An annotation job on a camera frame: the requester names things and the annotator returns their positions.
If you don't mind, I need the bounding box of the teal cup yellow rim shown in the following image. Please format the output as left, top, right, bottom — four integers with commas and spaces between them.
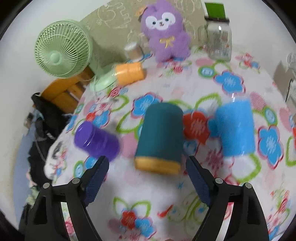
134, 102, 184, 175

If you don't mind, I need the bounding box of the purple plastic cup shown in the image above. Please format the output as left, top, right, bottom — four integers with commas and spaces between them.
74, 121, 120, 161

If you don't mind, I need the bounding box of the light blue cup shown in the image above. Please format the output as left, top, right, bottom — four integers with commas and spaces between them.
208, 97, 255, 157

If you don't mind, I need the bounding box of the orange plastic cup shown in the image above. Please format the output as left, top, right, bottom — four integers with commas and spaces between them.
115, 62, 145, 86

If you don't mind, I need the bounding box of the white folded t-shirt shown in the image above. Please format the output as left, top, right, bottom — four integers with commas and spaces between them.
43, 138, 68, 181

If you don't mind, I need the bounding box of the black clothes pile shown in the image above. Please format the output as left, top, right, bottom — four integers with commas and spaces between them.
27, 92, 69, 187

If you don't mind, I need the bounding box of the floral tablecloth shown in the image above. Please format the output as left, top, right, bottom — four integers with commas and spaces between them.
43, 45, 296, 241

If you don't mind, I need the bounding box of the green desk fan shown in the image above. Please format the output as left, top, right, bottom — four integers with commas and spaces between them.
34, 20, 116, 92

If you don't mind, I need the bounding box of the cotton swab container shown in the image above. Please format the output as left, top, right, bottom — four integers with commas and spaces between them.
124, 42, 144, 62

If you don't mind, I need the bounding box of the beige patterned board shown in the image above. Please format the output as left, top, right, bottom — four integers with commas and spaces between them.
81, 0, 205, 66

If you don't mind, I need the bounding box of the glass jar green lid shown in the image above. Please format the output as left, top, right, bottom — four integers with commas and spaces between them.
198, 2, 232, 62

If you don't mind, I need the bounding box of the purple plush bunny toy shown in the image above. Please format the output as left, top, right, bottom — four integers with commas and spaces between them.
140, 1, 191, 62

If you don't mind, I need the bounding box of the white fan power cable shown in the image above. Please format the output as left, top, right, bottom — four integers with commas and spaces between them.
89, 74, 117, 105

